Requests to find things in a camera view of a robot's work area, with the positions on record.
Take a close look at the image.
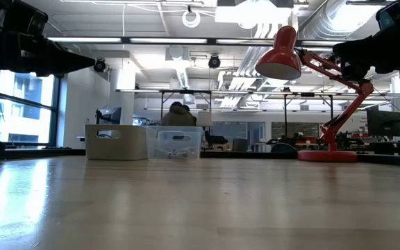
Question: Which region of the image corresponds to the white USB cable bundle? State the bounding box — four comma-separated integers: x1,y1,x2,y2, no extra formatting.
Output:
164,148,192,160

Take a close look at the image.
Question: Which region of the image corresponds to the long ceiling light strip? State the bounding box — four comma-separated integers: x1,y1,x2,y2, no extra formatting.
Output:
49,37,122,44
129,37,208,44

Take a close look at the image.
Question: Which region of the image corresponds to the black computer monitor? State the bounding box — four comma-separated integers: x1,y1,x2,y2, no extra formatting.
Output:
366,109,400,138

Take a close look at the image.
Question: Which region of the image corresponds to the red desk lamp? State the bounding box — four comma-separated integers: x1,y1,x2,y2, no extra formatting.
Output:
254,25,375,163

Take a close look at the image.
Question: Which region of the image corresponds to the clear plastic container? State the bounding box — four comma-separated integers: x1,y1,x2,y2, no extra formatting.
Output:
145,125,203,162

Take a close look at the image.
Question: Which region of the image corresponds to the person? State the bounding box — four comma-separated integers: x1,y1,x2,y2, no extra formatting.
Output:
160,101,198,127

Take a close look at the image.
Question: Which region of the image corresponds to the white lamp shade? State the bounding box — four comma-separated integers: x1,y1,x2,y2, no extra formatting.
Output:
196,110,213,128

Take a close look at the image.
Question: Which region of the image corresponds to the black office chair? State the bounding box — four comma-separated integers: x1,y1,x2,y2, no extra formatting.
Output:
205,131,228,150

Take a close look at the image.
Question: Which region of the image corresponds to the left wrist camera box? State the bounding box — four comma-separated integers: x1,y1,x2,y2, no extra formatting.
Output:
12,0,49,36

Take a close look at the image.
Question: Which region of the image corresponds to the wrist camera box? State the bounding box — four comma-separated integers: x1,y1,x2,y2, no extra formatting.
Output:
12,0,49,36
376,1,400,32

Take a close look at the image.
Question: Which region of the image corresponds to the silver ventilation duct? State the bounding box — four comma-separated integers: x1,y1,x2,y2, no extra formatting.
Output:
299,0,381,41

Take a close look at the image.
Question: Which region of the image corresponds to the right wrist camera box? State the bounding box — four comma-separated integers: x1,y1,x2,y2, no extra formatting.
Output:
376,1,400,32

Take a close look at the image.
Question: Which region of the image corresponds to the grey plastic bin with handles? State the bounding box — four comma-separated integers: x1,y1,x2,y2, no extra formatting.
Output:
84,124,149,161

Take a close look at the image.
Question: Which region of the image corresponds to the coiled white ceiling cable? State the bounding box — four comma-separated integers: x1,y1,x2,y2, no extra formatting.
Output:
181,9,201,28

